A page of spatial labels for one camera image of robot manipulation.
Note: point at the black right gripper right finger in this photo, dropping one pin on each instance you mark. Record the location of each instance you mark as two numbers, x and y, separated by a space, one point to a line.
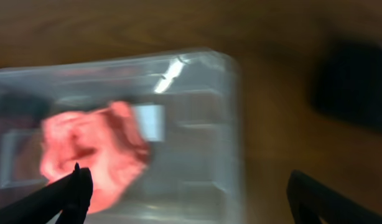
311 202

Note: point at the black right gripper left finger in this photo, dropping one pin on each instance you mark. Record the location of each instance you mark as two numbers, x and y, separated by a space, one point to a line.
68 197

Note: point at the black cloth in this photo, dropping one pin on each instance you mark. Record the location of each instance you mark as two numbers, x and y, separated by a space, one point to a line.
348 83

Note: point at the pink crumpled cloth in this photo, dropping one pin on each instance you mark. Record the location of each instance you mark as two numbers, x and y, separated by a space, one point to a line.
106 141

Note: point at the clear plastic storage bin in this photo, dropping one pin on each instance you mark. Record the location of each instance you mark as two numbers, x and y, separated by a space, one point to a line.
194 175

